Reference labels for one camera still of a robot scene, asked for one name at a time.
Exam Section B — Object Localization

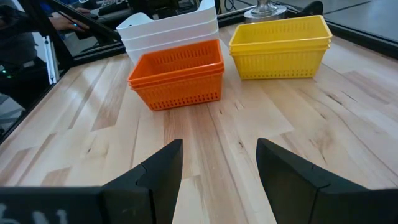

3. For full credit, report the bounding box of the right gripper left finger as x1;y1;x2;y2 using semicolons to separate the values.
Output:
101;138;184;224

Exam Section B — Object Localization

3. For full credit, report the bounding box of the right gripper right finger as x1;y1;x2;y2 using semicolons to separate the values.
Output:
256;138;371;224

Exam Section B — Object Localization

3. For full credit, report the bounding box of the orange plastic mesh basket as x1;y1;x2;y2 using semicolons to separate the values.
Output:
127;39;225;86
130;70;224;111
128;67;225;91

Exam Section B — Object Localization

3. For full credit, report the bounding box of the yellow plastic mesh basket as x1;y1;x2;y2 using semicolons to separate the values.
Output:
229;39;332;54
228;14;333;49
230;43;331;80

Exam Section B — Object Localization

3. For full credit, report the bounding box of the white plastic bin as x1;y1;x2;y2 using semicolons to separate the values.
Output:
125;29;220;65
120;17;219;51
116;0;218;40

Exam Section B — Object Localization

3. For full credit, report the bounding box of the silver aluminium extrusion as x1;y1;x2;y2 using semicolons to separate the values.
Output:
42;35;60;85

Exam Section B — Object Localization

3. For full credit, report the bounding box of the white shade silver table lamp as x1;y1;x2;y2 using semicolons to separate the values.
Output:
243;0;288;20

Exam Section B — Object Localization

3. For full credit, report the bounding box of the person's hand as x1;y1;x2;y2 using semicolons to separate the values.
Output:
48;7;91;32

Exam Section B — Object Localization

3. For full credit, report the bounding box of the person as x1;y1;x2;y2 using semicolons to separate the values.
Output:
0;0;50;108

